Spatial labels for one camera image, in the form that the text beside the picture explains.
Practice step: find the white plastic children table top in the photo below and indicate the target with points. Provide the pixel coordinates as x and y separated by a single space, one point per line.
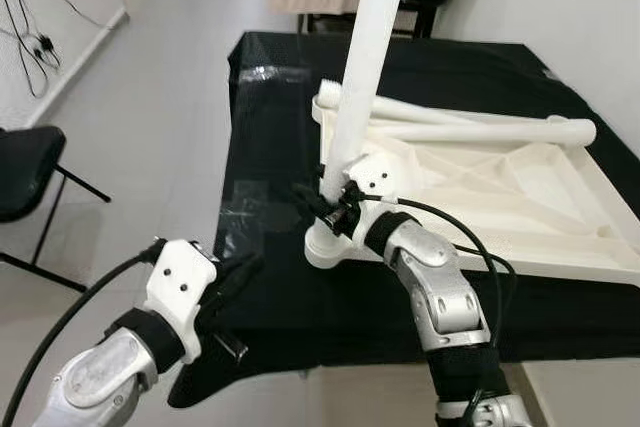
520 207

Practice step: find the small clear tape piece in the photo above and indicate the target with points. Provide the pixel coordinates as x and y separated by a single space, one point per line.
552 73

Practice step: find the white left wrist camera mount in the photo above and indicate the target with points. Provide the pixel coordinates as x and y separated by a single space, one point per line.
180 287

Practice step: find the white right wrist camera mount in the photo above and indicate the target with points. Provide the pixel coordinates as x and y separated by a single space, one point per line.
375 175

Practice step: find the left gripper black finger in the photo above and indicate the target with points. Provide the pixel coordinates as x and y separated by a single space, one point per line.
240 269

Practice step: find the white plastic table leg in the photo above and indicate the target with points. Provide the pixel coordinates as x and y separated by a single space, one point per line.
500 132
370 47
420 109

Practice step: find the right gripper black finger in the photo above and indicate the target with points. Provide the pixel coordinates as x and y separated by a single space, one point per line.
312 202

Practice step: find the black folding chair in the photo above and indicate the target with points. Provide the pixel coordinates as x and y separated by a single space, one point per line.
25 167

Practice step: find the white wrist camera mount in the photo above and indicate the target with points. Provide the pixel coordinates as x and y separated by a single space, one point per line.
375 175
180 287

